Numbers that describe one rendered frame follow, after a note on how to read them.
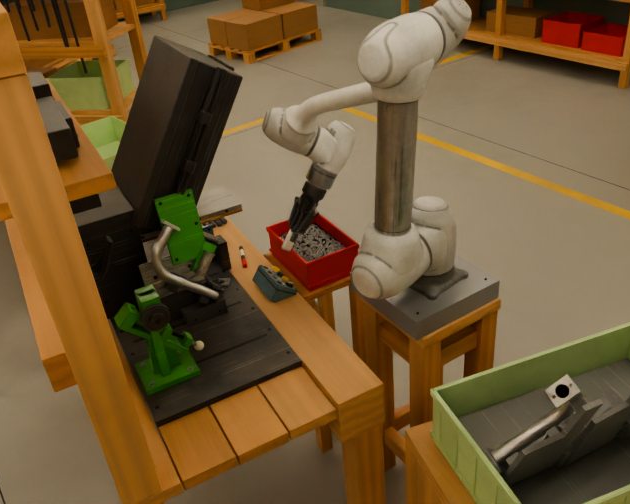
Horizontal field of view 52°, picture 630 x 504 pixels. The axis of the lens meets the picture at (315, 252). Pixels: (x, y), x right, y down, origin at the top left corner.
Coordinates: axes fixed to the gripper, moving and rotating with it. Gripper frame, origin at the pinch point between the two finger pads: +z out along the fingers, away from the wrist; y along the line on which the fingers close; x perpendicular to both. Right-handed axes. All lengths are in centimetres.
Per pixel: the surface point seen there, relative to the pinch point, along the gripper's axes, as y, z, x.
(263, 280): -4.1, 14.3, 5.4
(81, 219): 14, 16, 61
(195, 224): 2.7, 4.4, 32.3
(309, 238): 17.2, 2.2, -20.0
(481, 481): -97, 13, -6
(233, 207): 13.9, -1.3, 16.3
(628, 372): -89, -17, -55
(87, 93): 280, 23, 1
